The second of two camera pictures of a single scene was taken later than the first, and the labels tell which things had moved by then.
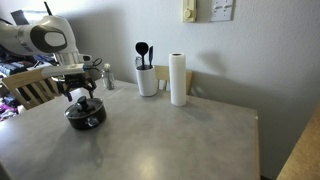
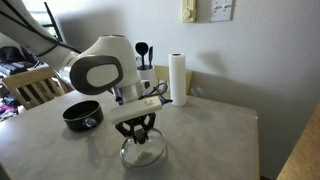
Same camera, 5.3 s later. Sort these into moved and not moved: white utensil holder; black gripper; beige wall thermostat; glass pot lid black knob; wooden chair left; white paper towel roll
Moved: glass pot lid black knob; black gripper
Not moved: white utensil holder; white paper towel roll; beige wall thermostat; wooden chair left
